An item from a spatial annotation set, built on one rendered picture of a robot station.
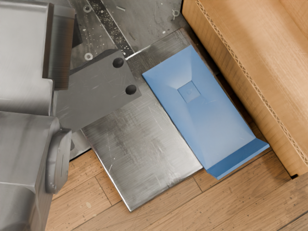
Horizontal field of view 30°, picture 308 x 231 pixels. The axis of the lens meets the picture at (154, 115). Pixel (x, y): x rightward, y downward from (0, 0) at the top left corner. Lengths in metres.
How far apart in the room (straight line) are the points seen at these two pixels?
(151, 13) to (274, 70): 0.17
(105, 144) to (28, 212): 0.36
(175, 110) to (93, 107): 0.21
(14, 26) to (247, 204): 0.39
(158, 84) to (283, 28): 0.18
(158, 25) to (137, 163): 0.18
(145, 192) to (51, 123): 0.33
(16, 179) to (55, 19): 0.13
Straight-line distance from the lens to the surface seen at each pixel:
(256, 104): 0.66
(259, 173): 0.69
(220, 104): 0.68
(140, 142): 0.66
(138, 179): 0.65
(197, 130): 0.66
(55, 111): 0.41
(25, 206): 0.31
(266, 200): 0.69
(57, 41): 0.40
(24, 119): 0.34
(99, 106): 0.47
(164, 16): 0.73
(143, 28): 0.73
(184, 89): 0.68
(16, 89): 0.38
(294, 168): 0.67
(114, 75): 0.47
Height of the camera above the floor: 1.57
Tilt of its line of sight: 75 degrees down
